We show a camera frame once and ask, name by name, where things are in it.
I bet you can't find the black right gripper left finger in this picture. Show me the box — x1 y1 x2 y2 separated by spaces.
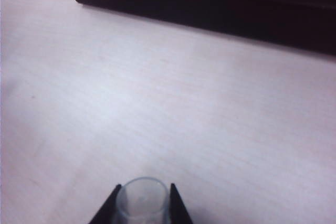
90 184 123 224

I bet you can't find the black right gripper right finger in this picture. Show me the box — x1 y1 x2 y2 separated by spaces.
167 182 195 224

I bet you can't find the clear plastic lid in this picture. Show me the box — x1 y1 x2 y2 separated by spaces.
114 176 169 224

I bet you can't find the black box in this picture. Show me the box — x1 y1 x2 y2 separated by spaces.
64 0 336 57

